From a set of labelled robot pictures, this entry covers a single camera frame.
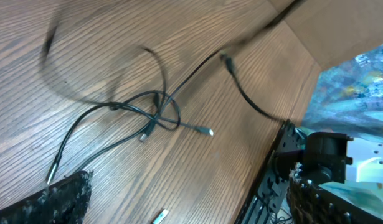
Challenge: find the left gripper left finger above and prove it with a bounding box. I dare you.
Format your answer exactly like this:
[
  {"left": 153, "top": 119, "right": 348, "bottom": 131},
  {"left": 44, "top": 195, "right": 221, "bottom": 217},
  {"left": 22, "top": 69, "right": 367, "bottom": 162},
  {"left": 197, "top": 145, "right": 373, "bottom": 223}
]
[{"left": 0, "top": 170, "right": 93, "bottom": 224}]

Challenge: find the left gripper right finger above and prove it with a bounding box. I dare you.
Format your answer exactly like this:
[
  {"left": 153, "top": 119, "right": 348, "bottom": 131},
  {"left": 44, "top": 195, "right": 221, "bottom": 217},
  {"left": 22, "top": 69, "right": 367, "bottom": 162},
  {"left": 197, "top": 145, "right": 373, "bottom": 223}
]
[{"left": 286, "top": 162, "right": 383, "bottom": 224}]

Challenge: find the thin black USB cable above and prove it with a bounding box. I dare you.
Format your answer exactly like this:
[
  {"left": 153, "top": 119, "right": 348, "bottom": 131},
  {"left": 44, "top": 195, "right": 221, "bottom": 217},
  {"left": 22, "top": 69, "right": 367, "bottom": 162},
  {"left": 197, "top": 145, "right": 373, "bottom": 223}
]
[{"left": 44, "top": 46, "right": 215, "bottom": 187}]

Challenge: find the thick black USB cable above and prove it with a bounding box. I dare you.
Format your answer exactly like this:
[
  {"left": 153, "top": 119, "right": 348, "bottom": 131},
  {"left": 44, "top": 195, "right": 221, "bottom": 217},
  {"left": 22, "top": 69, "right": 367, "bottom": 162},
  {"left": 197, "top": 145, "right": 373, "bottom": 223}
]
[{"left": 40, "top": 0, "right": 304, "bottom": 125}]

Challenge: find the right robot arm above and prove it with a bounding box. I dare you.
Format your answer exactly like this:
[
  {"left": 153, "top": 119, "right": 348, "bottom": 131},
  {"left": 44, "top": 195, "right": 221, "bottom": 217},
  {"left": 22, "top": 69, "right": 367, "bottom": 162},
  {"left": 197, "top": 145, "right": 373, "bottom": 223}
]
[{"left": 273, "top": 132, "right": 383, "bottom": 184}]

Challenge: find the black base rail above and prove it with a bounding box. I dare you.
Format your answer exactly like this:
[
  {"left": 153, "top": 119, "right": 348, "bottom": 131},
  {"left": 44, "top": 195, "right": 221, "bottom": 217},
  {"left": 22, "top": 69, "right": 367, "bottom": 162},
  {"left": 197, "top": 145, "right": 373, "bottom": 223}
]
[{"left": 234, "top": 121, "right": 306, "bottom": 224}]

